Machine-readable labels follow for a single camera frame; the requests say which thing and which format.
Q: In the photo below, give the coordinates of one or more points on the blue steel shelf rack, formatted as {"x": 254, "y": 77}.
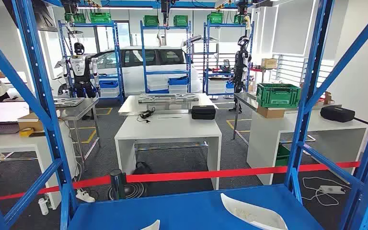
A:
{"x": 166, "y": 72}
{"x": 118, "y": 63}
{"x": 171, "y": 209}
{"x": 205, "y": 63}

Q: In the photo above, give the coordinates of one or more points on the black carrying case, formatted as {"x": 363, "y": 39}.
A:
{"x": 336, "y": 114}
{"x": 203, "y": 112}

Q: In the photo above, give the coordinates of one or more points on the white table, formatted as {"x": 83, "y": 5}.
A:
{"x": 130, "y": 108}
{"x": 168, "y": 127}
{"x": 12, "y": 143}
{"x": 266, "y": 143}

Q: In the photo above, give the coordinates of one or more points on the long metal parts tray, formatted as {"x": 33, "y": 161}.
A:
{"x": 168, "y": 97}

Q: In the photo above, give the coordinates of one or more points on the blue storage bin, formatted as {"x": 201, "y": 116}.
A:
{"x": 178, "y": 82}
{"x": 229, "y": 86}
{"x": 109, "y": 85}

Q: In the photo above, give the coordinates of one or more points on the steel table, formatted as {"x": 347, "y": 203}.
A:
{"x": 244, "y": 100}
{"x": 79, "y": 111}

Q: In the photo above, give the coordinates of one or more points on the white car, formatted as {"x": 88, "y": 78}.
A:
{"x": 133, "y": 79}

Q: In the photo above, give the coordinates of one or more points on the black backpack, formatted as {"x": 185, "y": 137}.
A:
{"x": 142, "y": 168}

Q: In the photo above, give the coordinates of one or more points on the black humanoid robot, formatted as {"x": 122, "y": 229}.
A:
{"x": 241, "y": 66}

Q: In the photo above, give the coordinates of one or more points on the cardboard box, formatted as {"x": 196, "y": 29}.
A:
{"x": 269, "y": 112}
{"x": 28, "y": 123}
{"x": 269, "y": 63}

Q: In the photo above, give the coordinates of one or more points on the green plastic crate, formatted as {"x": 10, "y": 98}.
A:
{"x": 100, "y": 17}
{"x": 238, "y": 19}
{"x": 277, "y": 96}
{"x": 282, "y": 157}
{"x": 151, "y": 21}
{"x": 76, "y": 18}
{"x": 180, "y": 21}
{"x": 215, "y": 18}

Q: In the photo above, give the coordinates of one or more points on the white humanoid robot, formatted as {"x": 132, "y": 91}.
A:
{"x": 80, "y": 68}

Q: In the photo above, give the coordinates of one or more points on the white power strip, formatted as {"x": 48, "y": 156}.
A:
{"x": 85, "y": 196}
{"x": 331, "y": 189}

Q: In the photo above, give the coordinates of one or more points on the small cardboard boxes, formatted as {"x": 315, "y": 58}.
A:
{"x": 327, "y": 98}

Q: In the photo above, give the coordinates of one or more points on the yellow tape roll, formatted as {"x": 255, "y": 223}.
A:
{"x": 25, "y": 132}

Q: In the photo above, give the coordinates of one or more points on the white bottle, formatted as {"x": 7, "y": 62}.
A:
{"x": 43, "y": 206}

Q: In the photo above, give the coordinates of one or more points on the laptop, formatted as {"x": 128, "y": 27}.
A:
{"x": 9, "y": 111}

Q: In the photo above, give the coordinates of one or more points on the black stanchion post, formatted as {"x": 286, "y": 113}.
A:
{"x": 118, "y": 184}

